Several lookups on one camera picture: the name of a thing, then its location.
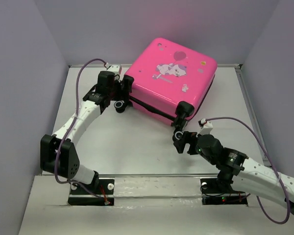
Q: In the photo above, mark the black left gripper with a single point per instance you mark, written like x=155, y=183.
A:
x=123, y=95

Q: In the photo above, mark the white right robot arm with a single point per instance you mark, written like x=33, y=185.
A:
x=237, y=171

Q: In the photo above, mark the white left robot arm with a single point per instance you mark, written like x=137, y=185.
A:
x=58, y=154

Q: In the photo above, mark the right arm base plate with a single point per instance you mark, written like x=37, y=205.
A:
x=213, y=195

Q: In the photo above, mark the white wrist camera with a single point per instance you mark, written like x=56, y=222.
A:
x=116, y=69
x=205, y=127

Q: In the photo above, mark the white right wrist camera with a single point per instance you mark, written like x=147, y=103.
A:
x=205, y=127

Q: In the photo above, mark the pink hard-shell suitcase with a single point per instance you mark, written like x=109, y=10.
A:
x=168, y=82

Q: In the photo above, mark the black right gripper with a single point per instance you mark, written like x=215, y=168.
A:
x=188, y=136

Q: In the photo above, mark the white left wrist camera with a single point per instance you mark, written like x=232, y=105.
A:
x=116, y=69

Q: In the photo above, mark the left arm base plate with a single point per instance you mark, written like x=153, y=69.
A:
x=103, y=195

